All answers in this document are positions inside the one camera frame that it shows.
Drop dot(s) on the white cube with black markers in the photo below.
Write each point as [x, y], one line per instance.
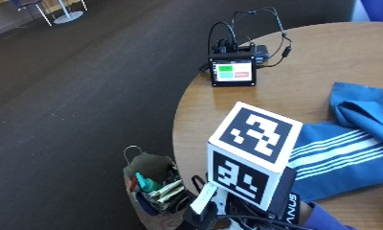
[251, 150]

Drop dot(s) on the blue cloth with white stripes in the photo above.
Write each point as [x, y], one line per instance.
[353, 147]

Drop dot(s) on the folded pale cloths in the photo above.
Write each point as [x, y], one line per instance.
[166, 193]

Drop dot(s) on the brown patterned bag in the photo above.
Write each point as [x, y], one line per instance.
[147, 211]

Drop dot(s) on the teal bottle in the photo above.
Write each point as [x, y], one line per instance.
[147, 183]

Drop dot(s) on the small black touchscreen device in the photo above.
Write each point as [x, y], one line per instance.
[233, 72]

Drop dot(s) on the black electronics board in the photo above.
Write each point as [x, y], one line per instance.
[243, 48]

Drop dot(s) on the blue seat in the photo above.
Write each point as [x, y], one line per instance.
[377, 9]

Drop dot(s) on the white round table base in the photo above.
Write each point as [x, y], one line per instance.
[69, 16]

